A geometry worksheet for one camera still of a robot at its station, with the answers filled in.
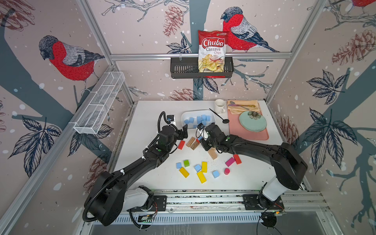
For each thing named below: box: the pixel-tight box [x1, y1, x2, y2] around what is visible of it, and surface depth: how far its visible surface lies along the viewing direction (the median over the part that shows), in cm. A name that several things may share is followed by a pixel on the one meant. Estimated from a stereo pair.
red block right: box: [233, 153, 242, 165], surface depth 90 cm
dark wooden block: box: [190, 140, 201, 151], surface depth 96 cm
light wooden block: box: [186, 136, 196, 148], surface depth 99 cm
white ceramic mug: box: [214, 98, 226, 115], surface depth 110 cm
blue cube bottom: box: [212, 170, 220, 179], surface depth 85 cm
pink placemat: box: [227, 109, 270, 141], surface depth 104 cm
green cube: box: [183, 159, 190, 168], surface depth 89 cm
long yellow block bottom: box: [196, 171, 208, 184], surface depth 85 cm
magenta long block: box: [224, 157, 236, 167], surface depth 90 cm
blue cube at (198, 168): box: [193, 164, 202, 173], surface depth 87 cm
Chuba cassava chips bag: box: [197, 29, 229, 73], surface depth 87 cm
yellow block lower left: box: [179, 166, 190, 179], surface depth 85 cm
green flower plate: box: [238, 110, 267, 133], surface depth 109 cm
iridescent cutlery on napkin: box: [227, 103, 256, 108], surface depth 120 cm
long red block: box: [177, 140, 186, 150], surface depth 97 cm
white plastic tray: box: [181, 109, 215, 129], surface depth 109 cm
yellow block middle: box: [201, 161, 209, 173], surface depth 88 cm
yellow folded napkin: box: [227, 99, 262, 115], surface depth 120 cm
